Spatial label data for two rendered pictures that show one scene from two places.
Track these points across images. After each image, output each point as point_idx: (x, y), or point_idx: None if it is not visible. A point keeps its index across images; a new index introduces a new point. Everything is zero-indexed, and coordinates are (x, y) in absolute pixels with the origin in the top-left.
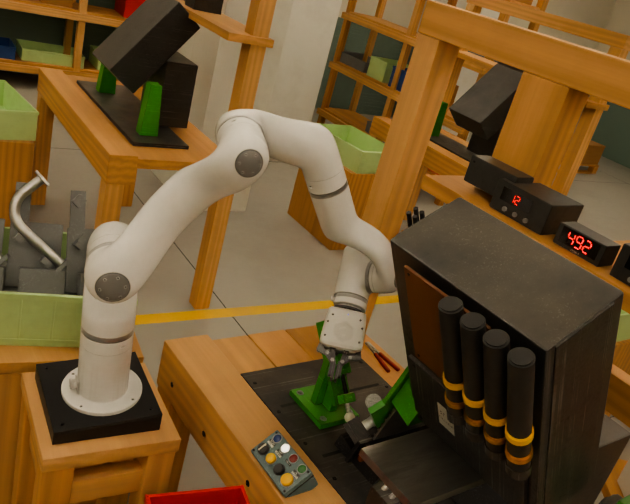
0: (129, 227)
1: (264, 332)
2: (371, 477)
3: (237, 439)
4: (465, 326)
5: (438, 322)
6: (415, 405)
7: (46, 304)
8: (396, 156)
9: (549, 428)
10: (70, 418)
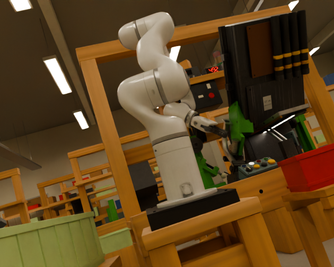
0: (160, 54)
1: (129, 221)
2: None
3: (237, 181)
4: (286, 14)
5: (264, 40)
6: (251, 119)
7: (65, 227)
8: (106, 112)
9: None
10: (219, 192)
